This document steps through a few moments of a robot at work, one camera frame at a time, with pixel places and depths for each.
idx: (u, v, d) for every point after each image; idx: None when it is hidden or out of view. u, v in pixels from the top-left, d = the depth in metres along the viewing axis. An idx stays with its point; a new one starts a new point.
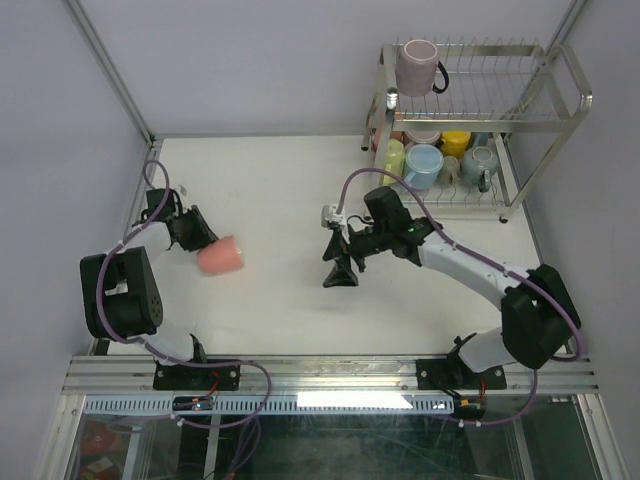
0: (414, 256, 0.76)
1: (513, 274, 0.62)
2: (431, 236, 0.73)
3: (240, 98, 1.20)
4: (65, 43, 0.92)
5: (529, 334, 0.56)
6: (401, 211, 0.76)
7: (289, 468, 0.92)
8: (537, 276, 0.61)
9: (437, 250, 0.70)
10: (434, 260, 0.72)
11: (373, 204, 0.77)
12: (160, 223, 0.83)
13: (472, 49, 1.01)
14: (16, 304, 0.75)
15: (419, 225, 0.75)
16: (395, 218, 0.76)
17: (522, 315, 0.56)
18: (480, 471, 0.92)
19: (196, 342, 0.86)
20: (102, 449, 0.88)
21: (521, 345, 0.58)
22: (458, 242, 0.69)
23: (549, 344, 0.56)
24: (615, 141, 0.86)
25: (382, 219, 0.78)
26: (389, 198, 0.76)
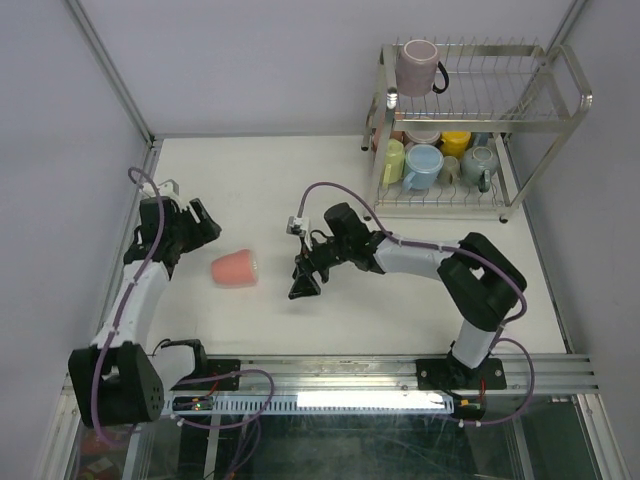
0: (375, 268, 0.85)
1: (446, 248, 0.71)
2: (382, 243, 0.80)
3: (241, 98, 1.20)
4: (66, 43, 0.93)
5: (470, 295, 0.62)
6: (359, 227, 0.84)
7: (289, 468, 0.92)
8: (468, 243, 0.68)
9: (387, 250, 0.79)
10: (387, 259, 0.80)
11: (334, 222, 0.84)
12: (156, 266, 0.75)
13: (472, 49, 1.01)
14: (16, 303, 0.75)
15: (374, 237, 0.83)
16: (355, 233, 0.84)
17: (459, 279, 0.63)
18: (480, 471, 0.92)
19: (196, 343, 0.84)
20: (101, 450, 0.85)
21: (472, 310, 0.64)
22: (402, 238, 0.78)
23: (495, 301, 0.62)
24: (615, 141, 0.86)
25: (342, 234, 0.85)
26: (348, 217, 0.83)
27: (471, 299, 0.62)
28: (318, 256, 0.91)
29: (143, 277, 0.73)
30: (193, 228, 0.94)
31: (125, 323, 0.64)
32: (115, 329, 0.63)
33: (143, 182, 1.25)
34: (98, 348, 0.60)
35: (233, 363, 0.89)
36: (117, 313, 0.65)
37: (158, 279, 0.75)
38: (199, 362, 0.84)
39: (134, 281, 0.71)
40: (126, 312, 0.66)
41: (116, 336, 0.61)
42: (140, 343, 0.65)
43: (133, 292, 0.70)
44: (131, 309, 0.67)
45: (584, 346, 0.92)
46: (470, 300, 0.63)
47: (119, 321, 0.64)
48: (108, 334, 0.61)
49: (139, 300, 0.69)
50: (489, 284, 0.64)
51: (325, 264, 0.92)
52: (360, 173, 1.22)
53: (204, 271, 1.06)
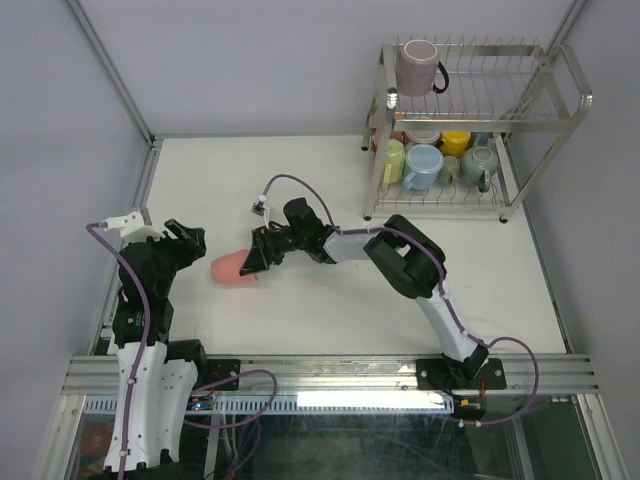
0: (328, 258, 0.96)
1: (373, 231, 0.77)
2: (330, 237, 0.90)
3: (241, 98, 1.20)
4: (65, 42, 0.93)
5: (393, 271, 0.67)
6: (316, 224, 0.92)
7: (289, 468, 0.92)
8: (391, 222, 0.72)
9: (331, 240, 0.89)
10: (334, 248, 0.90)
11: (292, 218, 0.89)
12: (151, 352, 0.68)
13: (472, 49, 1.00)
14: (16, 303, 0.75)
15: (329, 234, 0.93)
16: (311, 231, 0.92)
17: (383, 257, 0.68)
18: (480, 471, 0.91)
19: (196, 343, 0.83)
20: (101, 449, 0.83)
21: (399, 284, 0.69)
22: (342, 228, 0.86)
23: (416, 274, 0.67)
24: (614, 141, 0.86)
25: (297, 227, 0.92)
26: (309, 214, 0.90)
27: (394, 275, 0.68)
28: (275, 237, 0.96)
29: (140, 370, 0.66)
30: (177, 250, 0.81)
31: (134, 436, 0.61)
32: (126, 448, 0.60)
33: (143, 181, 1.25)
34: (113, 471, 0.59)
35: (233, 363, 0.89)
36: (124, 427, 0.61)
37: (157, 361, 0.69)
38: (199, 362, 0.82)
39: (133, 381, 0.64)
40: (133, 422, 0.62)
41: (129, 458, 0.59)
42: (154, 450, 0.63)
43: (134, 395, 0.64)
44: (137, 417, 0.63)
45: (584, 346, 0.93)
46: (394, 275, 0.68)
47: (128, 436, 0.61)
48: (120, 459, 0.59)
49: (143, 400, 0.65)
50: (413, 259, 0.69)
51: (278, 247, 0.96)
52: (360, 173, 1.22)
53: (204, 271, 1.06)
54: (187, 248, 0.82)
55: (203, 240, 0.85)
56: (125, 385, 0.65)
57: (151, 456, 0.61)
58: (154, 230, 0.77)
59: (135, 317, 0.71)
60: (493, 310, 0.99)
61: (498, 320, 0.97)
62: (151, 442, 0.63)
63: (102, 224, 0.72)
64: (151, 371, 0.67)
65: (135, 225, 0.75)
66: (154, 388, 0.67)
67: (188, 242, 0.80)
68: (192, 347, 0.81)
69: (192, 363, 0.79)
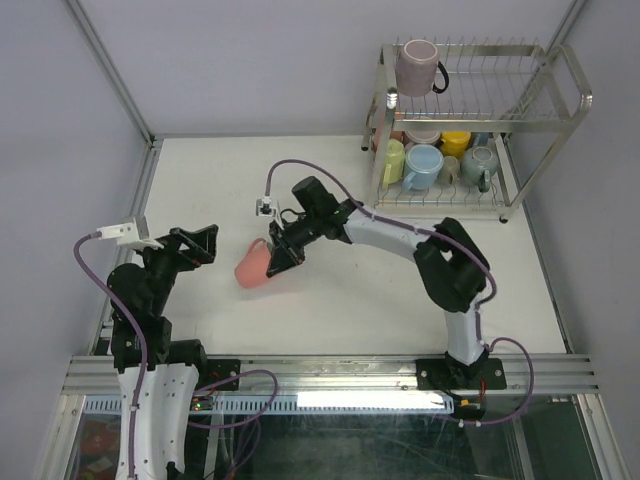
0: (343, 236, 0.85)
1: (421, 231, 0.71)
2: (354, 214, 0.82)
3: (241, 98, 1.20)
4: (65, 42, 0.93)
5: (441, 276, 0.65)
6: (326, 197, 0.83)
7: (289, 469, 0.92)
8: (442, 228, 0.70)
9: (361, 224, 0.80)
10: (358, 231, 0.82)
11: (298, 193, 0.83)
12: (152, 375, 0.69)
13: (472, 49, 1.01)
14: (16, 303, 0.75)
15: (344, 206, 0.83)
16: (322, 203, 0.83)
17: (432, 261, 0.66)
18: (480, 472, 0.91)
19: (197, 344, 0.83)
20: (101, 449, 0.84)
21: (441, 292, 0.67)
22: (375, 215, 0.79)
23: (462, 283, 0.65)
24: (614, 141, 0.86)
25: (310, 207, 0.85)
26: (314, 187, 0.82)
27: (440, 281, 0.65)
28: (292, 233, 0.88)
29: (142, 396, 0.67)
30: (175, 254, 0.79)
31: (141, 462, 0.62)
32: (133, 474, 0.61)
33: (143, 181, 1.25)
34: None
35: (233, 363, 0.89)
36: (130, 454, 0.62)
37: (158, 385, 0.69)
38: (199, 363, 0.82)
39: (135, 408, 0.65)
40: (139, 448, 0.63)
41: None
42: (163, 471, 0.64)
43: (137, 421, 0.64)
44: (142, 443, 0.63)
45: (584, 346, 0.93)
46: (439, 281, 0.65)
47: (134, 462, 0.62)
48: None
49: (148, 425, 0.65)
50: (459, 266, 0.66)
51: (299, 243, 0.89)
52: (360, 173, 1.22)
53: (204, 271, 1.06)
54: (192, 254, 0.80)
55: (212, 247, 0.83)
56: (128, 412, 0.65)
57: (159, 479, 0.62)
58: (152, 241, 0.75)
59: (134, 340, 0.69)
60: (493, 310, 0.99)
61: (498, 320, 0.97)
62: (159, 465, 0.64)
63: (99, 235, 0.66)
64: (153, 396, 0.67)
65: (132, 235, 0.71)
66: (157, 411, 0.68)
67: (193, 249, 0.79)
68: (191, 350, 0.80)
69: (192, 365, 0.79)
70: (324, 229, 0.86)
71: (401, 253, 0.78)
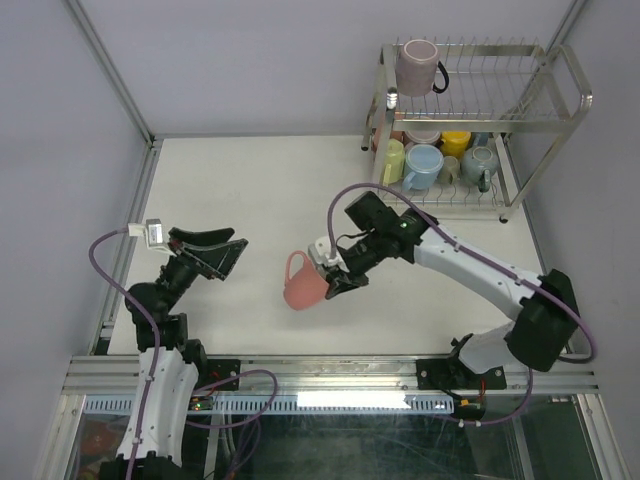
0: (408, 253, 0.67)
1: (526, 283, 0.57)
2: (429, 233, 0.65)
3: (241, 98, 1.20)
4: (66, 42, 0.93)
5: (547, 342, 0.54)
6: (384, 211, 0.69)
7: (289, 469, 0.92)
8: (547, 282, 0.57)
9: (438, 251, 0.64)
10: (431, 260, 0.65)
11: (353, 210, 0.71)
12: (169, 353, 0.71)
13: (472, 49, 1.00)
14: (16, 303, 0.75)
15: (412, 219, 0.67)
16: (379, 217, 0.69)
17: (542, 325, 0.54)
18: (480, 471, 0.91)
19: (198, 344, 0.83)
20: (102, 449, 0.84)
21: (534, 353, 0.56)
22: (461, 243, 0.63)
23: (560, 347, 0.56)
24: (615, 141, 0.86)
25: (367, 225, 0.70)
26: (369, 202, 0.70)
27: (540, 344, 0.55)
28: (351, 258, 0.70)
29: (158, 370, 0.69)
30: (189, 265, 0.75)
31: (147, 428, 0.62)
32: (138, 437, 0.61)
33: (143, 181, 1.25)
34: (124, 459, 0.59)
35: (233, 363, 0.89)
36: (138, 417, 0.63)
37: (173, 366, 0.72)
38: (199, 362, 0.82)
39: (151, 377, 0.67)
40: (147, 415, 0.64)
41: (140, 447, 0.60)
42: (164, 444, 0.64)
43: (150, 390, 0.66)
44: (151, 411, 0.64)
45: (584, 347, 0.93)
46: (540, 346, 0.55)
47: (141, 427, 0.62)
48: (133, 446, 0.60)
49: (159, 396, 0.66)
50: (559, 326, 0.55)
51: (359, 269, 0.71)
52: (360, 174, 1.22)
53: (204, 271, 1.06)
54: (203, 272, 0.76)
55: (224, 267, 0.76)
56: (142, 383, 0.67)
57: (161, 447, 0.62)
58: (165, 250, 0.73)
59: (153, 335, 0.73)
60: (493, 310, 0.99)
61: (498, 320, 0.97)
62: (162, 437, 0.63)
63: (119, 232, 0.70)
64: (167, 373, 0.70)
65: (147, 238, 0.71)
66: (168, 387, 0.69)
67: (200, 267, 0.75)
68: (191, 347, 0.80)
69: (192, 364, 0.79)
70: (384, 248, 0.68)
71: (486, 295, 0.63)
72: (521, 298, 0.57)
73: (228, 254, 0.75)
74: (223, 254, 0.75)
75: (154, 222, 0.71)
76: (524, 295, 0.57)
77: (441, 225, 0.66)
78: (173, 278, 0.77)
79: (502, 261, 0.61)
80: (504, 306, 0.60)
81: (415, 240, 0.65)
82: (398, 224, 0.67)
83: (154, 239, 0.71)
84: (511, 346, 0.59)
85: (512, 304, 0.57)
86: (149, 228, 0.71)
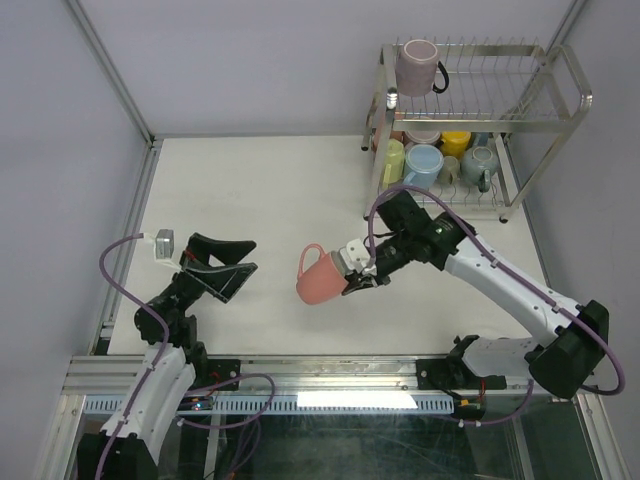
0: (438, 260, 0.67)
1: (564, 311, 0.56)
2: (465, 244, 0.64)
3: (241, 98, 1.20)
4: (66, 42, 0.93)
5: (574, 375, 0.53)
6: (417, 212, 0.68)
7: (289, 469, 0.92)
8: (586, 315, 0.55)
9: (474, 264, 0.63)
10: (463, 271, 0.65)
11: (384, 208, 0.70)
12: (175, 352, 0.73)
13: (472, 49, 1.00)
14: (16, 303, 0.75)
15: (448, 225, 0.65)
16: (412, 219, 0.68)
17: (574, 358, 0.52)
18: (480, 471, 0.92)
19: (200, 346, 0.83)
20: None
21: (556, 383, 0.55)
22: (499, 260, 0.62)
23: (584, 379, 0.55)
24: (615, 140, 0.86)
25: (397, 224, 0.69)
26: (403, 200, 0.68)
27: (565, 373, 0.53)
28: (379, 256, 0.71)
29: (160, 363, 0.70)
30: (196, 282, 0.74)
31: (137, 411, 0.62)
32: (125, 416, 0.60)
33: (143, 181, 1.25)
34: (107, 435, 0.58)
35: (233, 363, 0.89)
36: (131, 399, 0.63)
37: (174, 364, 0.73)
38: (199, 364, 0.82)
39: (152, 367, 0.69)
40: (140, 399, 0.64)
41: (125, 426, 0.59)
42: (147, 434, 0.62)
43: (148, 379, 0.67)
44: (144, 397, 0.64)
45: None
46: (566, 377, 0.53)
47: (130, 408, 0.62)
48: (117, 425, 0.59)
49: (155, 386, 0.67)
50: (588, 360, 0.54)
51: (385, 269, 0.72)
52: (360, 174, 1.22)
53: None
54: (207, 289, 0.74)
55: (228, 288, 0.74)
56: (143, 372, 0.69)
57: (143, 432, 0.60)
58: (172, 263, 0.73)
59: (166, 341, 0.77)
60: (493, 310, 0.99)
61: (498, 320, 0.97)
62: (148, 424, 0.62)
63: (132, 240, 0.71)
64: (168, 367, 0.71)
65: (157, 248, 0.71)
66: (165, 382, 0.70)
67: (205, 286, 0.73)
68: (193, 350, 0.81)
69: (191, 365, 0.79)
70: (414, 251, 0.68)
71: (516, 316, 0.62)
72: (557, 327, 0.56)
73: (234, 276, 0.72)
74: (229, 277, 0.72)
75: (163, 236, 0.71)
76: (560, 324, 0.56)
77: (478, 236, 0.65)
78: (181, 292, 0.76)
79: (540, 285, 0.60)
80: (536, 330, 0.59)
81: (450, 248, 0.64)
82: (432, 229, 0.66)
83: (163, 252, 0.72)
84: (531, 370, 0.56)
85: (545, 330, 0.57)
86: (158, 241, 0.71)
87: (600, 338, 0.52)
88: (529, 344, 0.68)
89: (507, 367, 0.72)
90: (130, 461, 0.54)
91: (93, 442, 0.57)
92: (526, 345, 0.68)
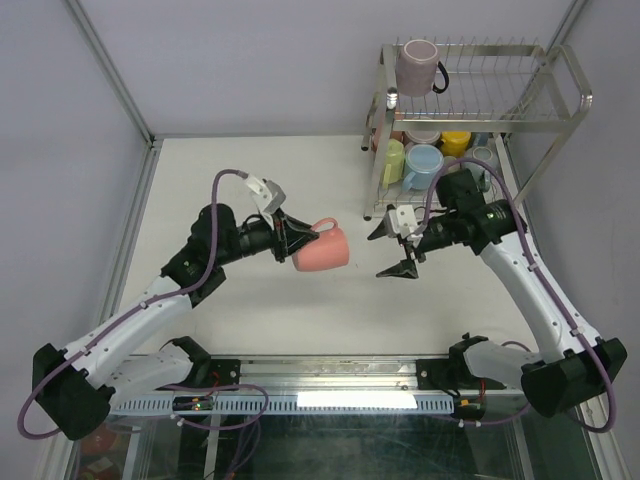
0: (479, 244, 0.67)
1: (580, 339, 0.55)
2: (511, 238, 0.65)
3: (240, 97, 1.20)
4: (65, 41, 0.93)
5: (563, 397, 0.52)
6: (473, 194, 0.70)
7: (289, 468, 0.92)
8: (602, 349, 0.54)
9: (511, 260, 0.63)
10: (498, 263, 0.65)
11: (441, 182, 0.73)
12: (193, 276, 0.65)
13: (472, 49, 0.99)
14: (16, 303, 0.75)
15: (501, 214, 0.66)
16: (466, 198, 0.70)
17: (571, 385, 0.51)
18: (480, 471, 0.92)
19: (203, 357, 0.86)
20: (101, 449, 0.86)
21: (544, 399, 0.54)
22: (538, 265, 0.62)
23: (570, 405, 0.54)
24: (615, 141, 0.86)
25: (449, 200, 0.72)
26: (464, 179, 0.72)
27: (553, 395, 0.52)
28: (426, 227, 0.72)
29: (155, 303, 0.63)
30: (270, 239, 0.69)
31: (101, 347, 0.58)
32: (87, 349, 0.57)
33: (143, 182, 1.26)
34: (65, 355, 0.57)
35: (233, 362, 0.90)
36: (103, 332, 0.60)
37: (172, 311, 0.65)
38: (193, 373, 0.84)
39: (142, 304, 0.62)
40: (111, 336, 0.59)
41: (83, 359, 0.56)
42: (108, 371, 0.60)
43: (133, 315, 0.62)
44: (118, 334, 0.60)
45: None
46: (554, 398, 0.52)
47: (97, 343, 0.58)
48: (76, 353, 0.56)
49: (134, 327, 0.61)
50: (582, 390, 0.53)
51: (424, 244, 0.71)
52: (360, 174, 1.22)
53: None
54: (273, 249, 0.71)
55: (295, 249, 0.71)
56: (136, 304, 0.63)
57: (97, 375, 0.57)
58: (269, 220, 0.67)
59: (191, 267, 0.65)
60: (493, 310, 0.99)
61: (498, 320, 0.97)
62: (107, 366, 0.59)
63: (241, 174, 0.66)
64: (161, 310, 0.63)
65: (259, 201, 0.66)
66: (153, 325, 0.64)
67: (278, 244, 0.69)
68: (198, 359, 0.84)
69: (188, 365, 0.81)
70: (458, 230, 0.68)
71: (531, 326, 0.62)
72: (567, 349, 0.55)
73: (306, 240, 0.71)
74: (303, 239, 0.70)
75: (278, 193, 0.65)
76: (571, 348, 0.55)
77: (526, 235, 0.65)
78: (250, 231, 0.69)
79: (568, 305, 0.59)
80: (545, 346, 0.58)
81: (495, 237, 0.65)
82: (483, 212, 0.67)
83: (270, 208, 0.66)
84: (526, 377, 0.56)
85: (554, 348, 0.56)
86: (270, 196, 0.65)
87: (605, 372, 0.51)
88: (532, 359, 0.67)
89: (501, 372, 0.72)
90: (85, 387, 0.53)
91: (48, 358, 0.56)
92: (529, 358, 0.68)
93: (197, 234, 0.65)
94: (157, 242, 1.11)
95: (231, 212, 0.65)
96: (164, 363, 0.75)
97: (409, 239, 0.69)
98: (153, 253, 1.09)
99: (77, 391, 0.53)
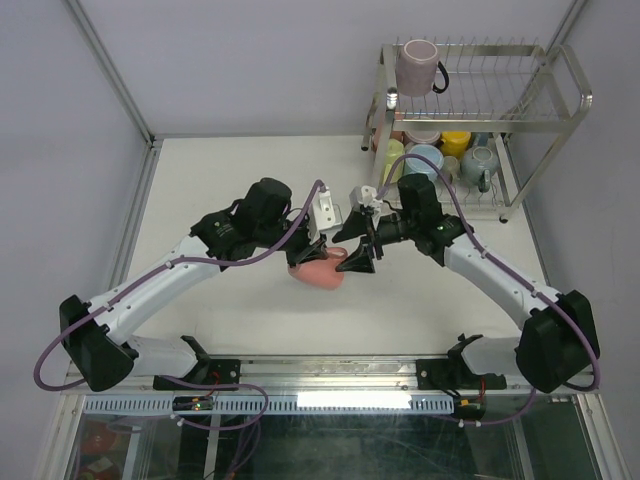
0: (436, 255, 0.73)
1: (542, 296, 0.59)
2: (461, 239, 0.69)
3: (240, 98, 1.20)
4: (65, 40, 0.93)
5: (547, 358, 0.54)
6: (433, 205, 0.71)
7: (289, 468, 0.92)
8: (565, 301, 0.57)
9: (465, 254, 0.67)
10: (457, 261, 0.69)
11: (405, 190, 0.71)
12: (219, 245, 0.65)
13: (472, 49, 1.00)
14: (16, 303, 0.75)
15: (453, 227, 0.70)
16: (426, 210, 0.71)
17: (546, 343, 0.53)
18: (480, 471, 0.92)
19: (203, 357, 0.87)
20: (102, 449, 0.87)
21: (538, 372, 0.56)
22: (488, 250, 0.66)
23: (567, 370, 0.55)
24: (615, 141, 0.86)
25: (411, 209, 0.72)
26: (428, 190, 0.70)
27: (540, 361, 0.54)
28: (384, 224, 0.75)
29: (181, 264, 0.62)
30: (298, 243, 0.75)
31: (123, 304, 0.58)
32: (111, 304, 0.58)
33: (142, 182, 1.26)
34: (88, 310, 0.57)
35: (234, 362, 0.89)
36: (127, 289, 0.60)
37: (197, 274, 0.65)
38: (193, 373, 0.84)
39: (169, 264, 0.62)
40: (134, 294, 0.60)
41: (104, 314, 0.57)
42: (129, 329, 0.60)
43: (158, 274, 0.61)
44: (140, 292, 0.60)
45: None
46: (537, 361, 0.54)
47: (120, 299, 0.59)
48: (99, 308, 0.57)
49: (157, 286, 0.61)
50: (568, 349, 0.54)
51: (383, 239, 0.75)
52: (360, 173, 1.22)
53: None
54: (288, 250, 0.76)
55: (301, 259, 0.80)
56: (162, 263, 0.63)
57: (117, 331, 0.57)
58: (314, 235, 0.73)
59: (221, 226, 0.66)
60: (491, 309, 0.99)
61: (498, 320, 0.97)
62: (129, 324, 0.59)
63: (323, 190, 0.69)
64: (186, 272, 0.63)
65: (321, 217, 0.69)
66: (176, 287, 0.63)
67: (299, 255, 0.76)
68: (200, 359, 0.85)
69: (190, 360, 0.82)
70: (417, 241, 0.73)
71: (502, 303, 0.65)
72: (533, 308, 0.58)
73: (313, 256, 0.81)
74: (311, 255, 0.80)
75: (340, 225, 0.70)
76: (536, 307, 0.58)
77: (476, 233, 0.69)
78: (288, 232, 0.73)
79: (524, 274, 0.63)
80: (516, 316, 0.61)
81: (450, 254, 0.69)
82: (439, 227, 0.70)
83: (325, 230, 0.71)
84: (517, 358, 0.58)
85: (524, 314, 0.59)
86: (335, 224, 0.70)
87: (571, 321, 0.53)
88: None
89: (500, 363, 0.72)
90: (104, 343, 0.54)
91: (73, 309, 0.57)
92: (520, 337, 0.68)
93: (250, 199, 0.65)
94: (157, 242, 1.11)
95: (288, 189, 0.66)
96: (174, 351, 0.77)
97: (373, 206, 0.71)
98: (154, 253, 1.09)
99: (98, 344, 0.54)
